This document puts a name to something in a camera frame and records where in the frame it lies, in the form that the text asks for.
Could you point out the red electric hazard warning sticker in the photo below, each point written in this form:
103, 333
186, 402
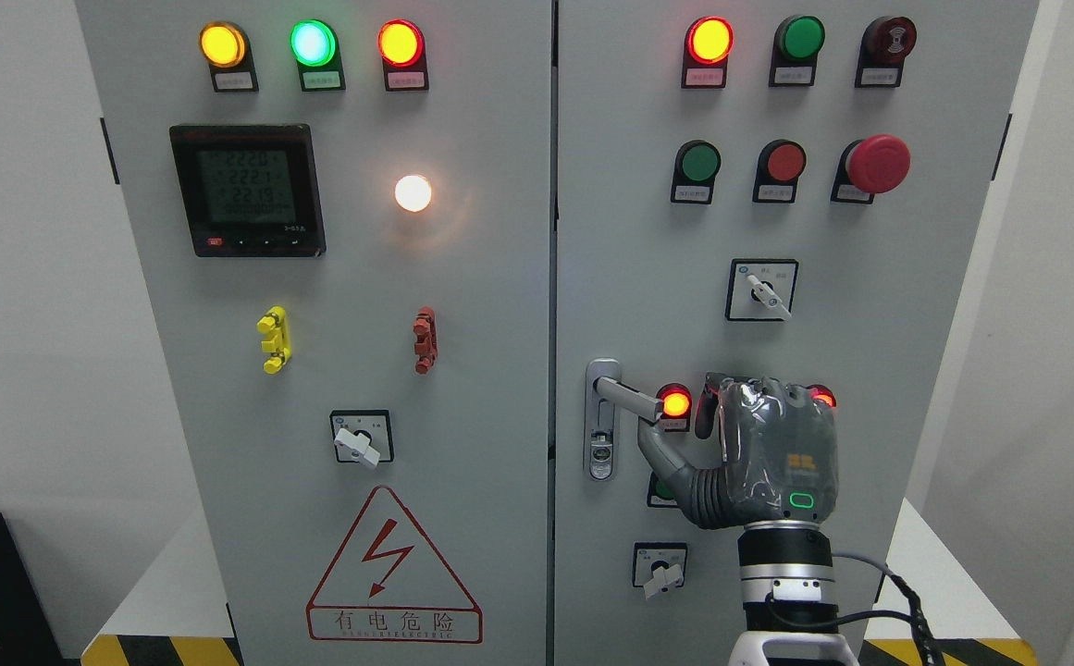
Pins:
389, 583

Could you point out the lower white selector switch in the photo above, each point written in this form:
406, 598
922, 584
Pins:
658, 567

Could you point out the orange indicator light middle left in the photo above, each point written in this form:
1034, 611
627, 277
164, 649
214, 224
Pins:
676, 408

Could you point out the yellow indicator light top left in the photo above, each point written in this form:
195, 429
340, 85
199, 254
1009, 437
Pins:
228, 54

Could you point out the red terminal connector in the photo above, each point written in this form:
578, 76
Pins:
425, 344

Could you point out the orange indicator light left door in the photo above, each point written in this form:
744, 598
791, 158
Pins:
403, 50

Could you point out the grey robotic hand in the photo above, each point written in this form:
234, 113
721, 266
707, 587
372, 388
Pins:
778, 455

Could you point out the silver door swing handle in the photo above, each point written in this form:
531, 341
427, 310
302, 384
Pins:
605, 395

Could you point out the dark red buzzer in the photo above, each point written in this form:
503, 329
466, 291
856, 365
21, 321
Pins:
884, 47

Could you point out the red emergency stop mushroom button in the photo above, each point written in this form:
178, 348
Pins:
869, 167

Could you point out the right grey cabinet door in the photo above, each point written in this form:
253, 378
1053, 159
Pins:
644, 281

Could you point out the red push button upper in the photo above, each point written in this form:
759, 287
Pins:
780, 165

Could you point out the orange indicator light right door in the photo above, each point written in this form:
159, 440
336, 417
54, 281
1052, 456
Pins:
707, 47

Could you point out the left grey cabinet door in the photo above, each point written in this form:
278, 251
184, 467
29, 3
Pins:
471, 436

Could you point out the yellow terminal connector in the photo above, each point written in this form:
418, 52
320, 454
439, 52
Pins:
276, 343

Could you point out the black digital power meter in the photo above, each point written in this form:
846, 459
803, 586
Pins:
249, 190

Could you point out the grey cabinet door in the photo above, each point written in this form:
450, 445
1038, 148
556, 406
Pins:
471, 436
644, 281

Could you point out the green push button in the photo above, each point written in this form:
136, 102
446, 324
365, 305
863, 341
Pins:
695, 169
658, 495

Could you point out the orange indicator light middle right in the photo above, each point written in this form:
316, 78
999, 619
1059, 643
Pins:
823, 394

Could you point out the green push button lower left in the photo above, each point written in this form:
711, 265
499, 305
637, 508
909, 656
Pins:
658, 495

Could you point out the white lit indicator light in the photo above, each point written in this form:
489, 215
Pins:
413, 193

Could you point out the green indicator light top right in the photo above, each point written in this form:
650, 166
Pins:
795, 51

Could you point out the green lit indicator light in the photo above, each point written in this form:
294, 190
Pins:
317, 55

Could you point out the green push button upper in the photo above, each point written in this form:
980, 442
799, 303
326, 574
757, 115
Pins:
695, 169

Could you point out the left door white selector switch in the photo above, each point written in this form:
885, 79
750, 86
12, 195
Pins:
362, 437

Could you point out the upper right white selector switch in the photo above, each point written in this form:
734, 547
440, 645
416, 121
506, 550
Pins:
761, 290

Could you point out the orange indicator light door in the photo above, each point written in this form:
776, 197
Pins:
707, 47
403, 50

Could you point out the white platform with hazard stripes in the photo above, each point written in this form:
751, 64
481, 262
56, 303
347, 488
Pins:
177, 613

